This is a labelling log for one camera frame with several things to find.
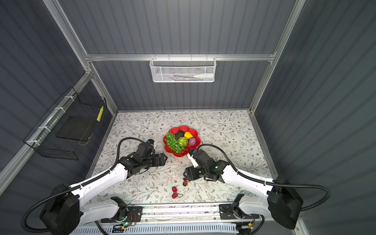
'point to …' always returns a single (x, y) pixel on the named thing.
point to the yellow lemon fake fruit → (188, 135)
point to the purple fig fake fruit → (192, 141)
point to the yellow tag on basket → (100, 113)
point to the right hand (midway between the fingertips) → (189, 174)
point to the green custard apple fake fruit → (182, 141)
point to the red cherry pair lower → (175, 195)
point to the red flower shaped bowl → (188, 149)
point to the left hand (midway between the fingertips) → (161, 158)
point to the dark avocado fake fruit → (179, 134)
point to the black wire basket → (43, 139)
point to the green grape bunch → (172, 142)
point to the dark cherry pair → (185, 182)
